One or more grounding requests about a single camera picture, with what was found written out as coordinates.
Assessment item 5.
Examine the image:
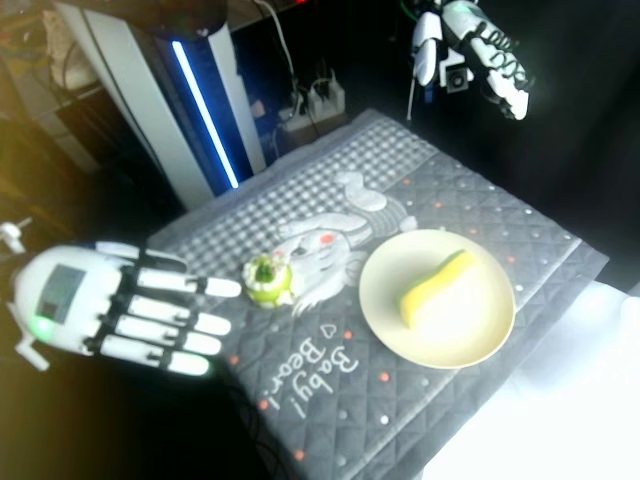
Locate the white column with blue light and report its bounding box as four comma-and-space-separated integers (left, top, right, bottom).
53, 0, 267, 211

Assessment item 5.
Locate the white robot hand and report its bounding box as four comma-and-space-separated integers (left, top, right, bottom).
409, 0, 535, 122
9, 241, 244, 379

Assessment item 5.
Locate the thin white cable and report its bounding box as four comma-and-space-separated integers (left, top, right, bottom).
406, 49, 420, 122

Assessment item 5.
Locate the white power cable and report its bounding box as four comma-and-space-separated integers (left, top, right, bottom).
253, 0, 301, 101

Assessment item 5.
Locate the green toy cake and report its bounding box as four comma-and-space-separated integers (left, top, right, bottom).
242, 253, 295, 309

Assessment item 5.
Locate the cream round plate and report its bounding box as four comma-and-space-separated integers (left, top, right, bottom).
358, 228, 516, 370

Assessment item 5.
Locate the white power strip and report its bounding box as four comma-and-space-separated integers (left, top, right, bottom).
277, 74, 349, 134

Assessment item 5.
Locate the grey quilt with printed bear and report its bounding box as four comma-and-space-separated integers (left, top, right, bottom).
147, 107, 611, 480

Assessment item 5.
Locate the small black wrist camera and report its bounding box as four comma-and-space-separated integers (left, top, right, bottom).
443, 62, 475, 95

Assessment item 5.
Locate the yellow and green sponge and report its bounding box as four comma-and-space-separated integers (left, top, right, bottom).
398, 249, 479, 330

